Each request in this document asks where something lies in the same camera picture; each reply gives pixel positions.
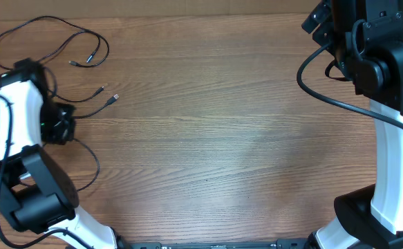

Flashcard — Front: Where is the thin black USB cable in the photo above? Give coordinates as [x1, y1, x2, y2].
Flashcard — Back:
[0, 79, 121, 120]

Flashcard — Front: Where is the thick black USB cable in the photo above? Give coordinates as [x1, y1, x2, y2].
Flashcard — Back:
[0, 127, 101, 193]

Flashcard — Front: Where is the black cable silver plug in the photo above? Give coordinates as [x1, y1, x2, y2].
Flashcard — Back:
[0, 15, 111, 71]

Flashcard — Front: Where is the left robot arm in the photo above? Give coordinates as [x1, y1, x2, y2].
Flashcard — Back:
[0, 59, 129, 248]

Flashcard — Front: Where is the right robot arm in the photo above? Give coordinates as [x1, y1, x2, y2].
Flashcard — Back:
[301, 0, 403, 248]

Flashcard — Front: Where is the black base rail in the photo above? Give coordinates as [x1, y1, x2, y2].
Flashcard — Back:
[116, 235, 317, 249]

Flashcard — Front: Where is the cardboard box wall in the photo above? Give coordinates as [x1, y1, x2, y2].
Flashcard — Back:
[0, 0, 319, 21]

